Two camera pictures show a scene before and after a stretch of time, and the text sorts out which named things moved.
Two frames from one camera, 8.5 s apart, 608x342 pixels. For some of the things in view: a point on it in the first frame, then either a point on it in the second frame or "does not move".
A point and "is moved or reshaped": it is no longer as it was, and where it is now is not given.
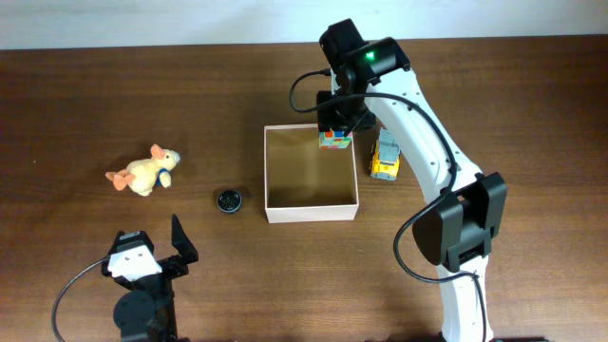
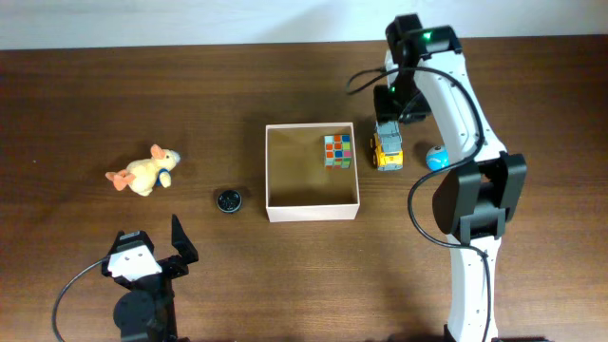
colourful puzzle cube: (334, 139) is moved or reshaped
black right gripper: (333, 125) -> (389, 110)
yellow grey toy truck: (386, 158) is moved or reshaped
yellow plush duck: (143, 176) does not move
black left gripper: (180, 265) does not move
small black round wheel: (229, 200) does not move
